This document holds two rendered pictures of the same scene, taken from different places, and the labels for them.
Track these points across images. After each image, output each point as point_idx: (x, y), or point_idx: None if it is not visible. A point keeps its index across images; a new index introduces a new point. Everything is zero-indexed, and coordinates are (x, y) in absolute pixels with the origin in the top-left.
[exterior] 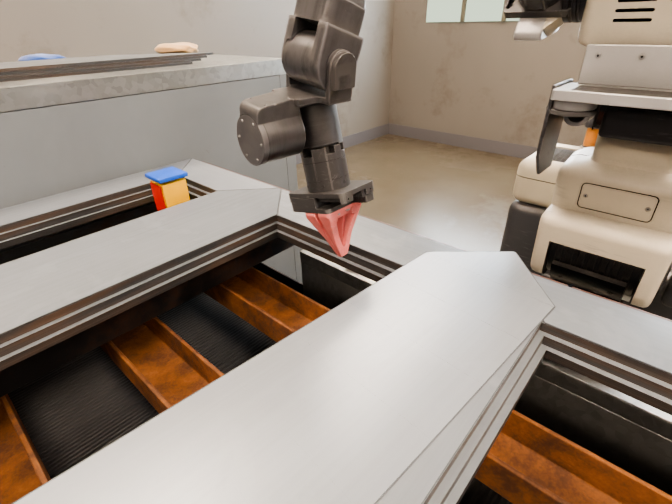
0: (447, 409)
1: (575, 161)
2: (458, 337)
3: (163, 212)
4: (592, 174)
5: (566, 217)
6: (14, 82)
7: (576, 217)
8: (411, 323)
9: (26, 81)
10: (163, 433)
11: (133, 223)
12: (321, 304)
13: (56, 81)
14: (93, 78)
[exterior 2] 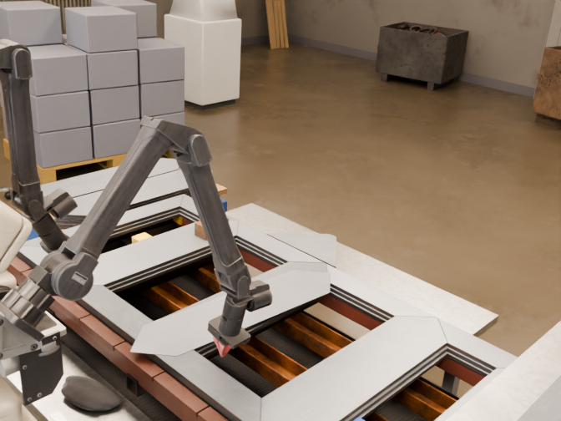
0: (205, 303)
1: (6, 398)
2: (189, 319)
3: (346, 409)
4: (11, 388)
5: (28, 414)
6: (514, 405)
7: (22, 413)
8: (204, 325)
9: (508, 408)
10: (285, 306)
11: (359, 398)
12: None
13: (473, 403)
14: (452, 414)
